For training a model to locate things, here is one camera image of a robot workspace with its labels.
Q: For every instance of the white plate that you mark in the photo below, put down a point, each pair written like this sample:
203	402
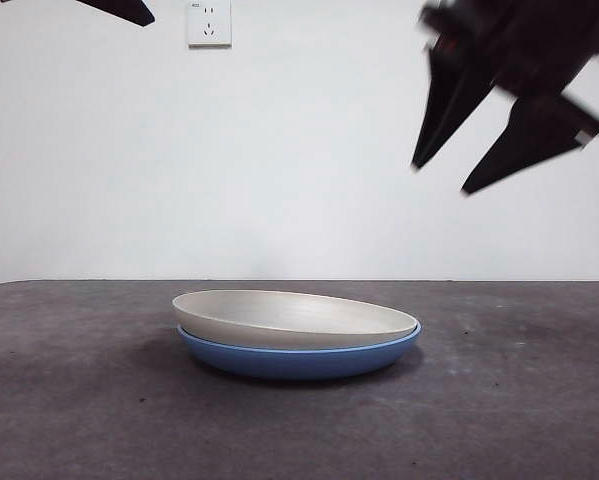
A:
279	320

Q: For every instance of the white wall socket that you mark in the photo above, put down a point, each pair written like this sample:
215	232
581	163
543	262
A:
209	22

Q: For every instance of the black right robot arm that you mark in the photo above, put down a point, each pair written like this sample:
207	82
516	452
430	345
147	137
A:
539	45

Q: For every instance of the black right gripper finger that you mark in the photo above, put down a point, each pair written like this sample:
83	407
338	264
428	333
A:
449	100
534	135

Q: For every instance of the blue plate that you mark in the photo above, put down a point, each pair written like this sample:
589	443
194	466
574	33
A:
289	365

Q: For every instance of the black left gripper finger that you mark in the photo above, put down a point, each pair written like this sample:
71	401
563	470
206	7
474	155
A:
124	10

